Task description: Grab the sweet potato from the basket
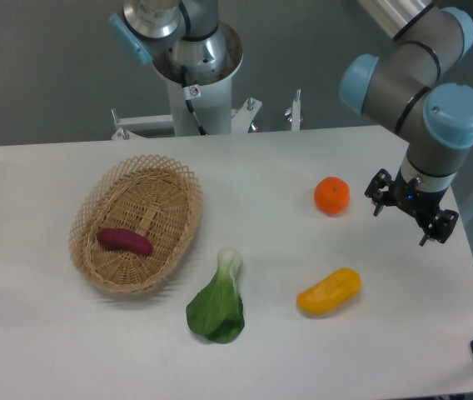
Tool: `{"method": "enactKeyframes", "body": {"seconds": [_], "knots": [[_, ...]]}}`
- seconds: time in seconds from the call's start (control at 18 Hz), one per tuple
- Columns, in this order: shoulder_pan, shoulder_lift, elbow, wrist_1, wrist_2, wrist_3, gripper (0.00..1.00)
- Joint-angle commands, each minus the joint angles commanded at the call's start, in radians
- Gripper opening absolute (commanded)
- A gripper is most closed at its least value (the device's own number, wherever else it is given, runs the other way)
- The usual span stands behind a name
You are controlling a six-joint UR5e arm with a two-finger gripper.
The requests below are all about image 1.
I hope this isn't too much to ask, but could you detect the white upright bracket post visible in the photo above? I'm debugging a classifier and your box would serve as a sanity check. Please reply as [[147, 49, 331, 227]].
[[284, 88, 303, 132]]

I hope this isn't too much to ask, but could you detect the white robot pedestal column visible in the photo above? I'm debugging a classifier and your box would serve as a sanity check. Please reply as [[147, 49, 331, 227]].
[[166, 77, 232, 137]]

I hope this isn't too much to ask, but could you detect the white metal frame bracket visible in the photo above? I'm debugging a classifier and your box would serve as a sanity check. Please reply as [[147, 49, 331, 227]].
[[111, 97, 263, 140]]

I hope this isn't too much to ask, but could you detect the orange mandarin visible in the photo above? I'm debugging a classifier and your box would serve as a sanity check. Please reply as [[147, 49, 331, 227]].
[[314, 177, 351, 216]]

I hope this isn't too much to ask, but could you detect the purple sweet potato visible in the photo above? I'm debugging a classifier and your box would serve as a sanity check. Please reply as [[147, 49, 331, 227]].
[[97, 228, 153, 256]]

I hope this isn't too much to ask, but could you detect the oval woven wicker basket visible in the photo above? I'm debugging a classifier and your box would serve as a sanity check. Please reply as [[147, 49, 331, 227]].
[[69, 155, 202, 294]]

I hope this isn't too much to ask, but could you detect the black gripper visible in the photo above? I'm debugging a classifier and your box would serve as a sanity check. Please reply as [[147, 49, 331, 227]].
[[365, 168, 459, 246]]

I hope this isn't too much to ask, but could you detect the green bok choy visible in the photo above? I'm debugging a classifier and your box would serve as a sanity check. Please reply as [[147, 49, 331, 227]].
[[186, 247, 245, 344]]

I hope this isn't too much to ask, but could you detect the black cable on pedestal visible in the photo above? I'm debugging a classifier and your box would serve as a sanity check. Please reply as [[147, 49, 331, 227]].
[[180, 66, 208, 137]]

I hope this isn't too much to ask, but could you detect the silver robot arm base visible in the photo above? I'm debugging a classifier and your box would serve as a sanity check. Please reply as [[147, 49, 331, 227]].
[[108, 1, 243, 87]]

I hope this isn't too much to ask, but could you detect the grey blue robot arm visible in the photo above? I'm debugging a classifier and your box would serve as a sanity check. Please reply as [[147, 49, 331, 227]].
[[339, 1, 473, 243]]

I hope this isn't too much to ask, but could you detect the yellow mango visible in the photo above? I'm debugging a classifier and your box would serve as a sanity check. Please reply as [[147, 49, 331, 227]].
[[296, 267, 362, 316]]

